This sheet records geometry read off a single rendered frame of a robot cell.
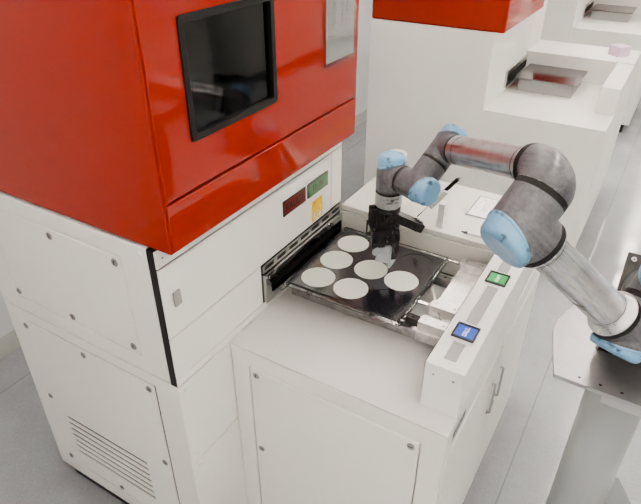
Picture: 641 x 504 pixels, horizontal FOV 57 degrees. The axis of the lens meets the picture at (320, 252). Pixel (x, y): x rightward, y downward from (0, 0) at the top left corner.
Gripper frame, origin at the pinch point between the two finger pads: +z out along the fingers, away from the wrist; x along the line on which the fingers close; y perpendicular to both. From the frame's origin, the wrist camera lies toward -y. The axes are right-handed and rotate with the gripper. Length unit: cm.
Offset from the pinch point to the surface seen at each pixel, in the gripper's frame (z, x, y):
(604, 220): 91, -153, -196
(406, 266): 1.4, 0.3, -4.9
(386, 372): 9.3, 34.7, 10.8
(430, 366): -3.7, 47.3, 4.9
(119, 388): 22, 15, 81
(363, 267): 1.2, -1.4, 8.0
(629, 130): 92, -294, -312
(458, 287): 3.3, 11.0, -17.4
